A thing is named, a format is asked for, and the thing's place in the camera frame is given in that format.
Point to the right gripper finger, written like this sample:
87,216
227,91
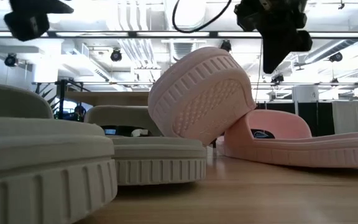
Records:
275,49

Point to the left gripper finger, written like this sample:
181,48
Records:
39,6

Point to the pink rubber slide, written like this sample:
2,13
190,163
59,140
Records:
306,149
197,99

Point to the grey rubber slide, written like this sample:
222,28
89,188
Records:
42,174
160,158

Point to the white cabinet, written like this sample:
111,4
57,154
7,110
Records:
304,93

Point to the black room partition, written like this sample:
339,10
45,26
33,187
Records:
306,115

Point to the small green potted plant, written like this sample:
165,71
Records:
52,101

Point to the black overhead light bar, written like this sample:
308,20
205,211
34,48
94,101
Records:
132,34

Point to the white panel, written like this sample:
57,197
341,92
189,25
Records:
348,116

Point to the black ceiling camera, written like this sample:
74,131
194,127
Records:
11,59
116,55
277,79
226,45
336,57

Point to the wooden shelf with black frame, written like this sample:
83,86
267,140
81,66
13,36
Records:
110,98

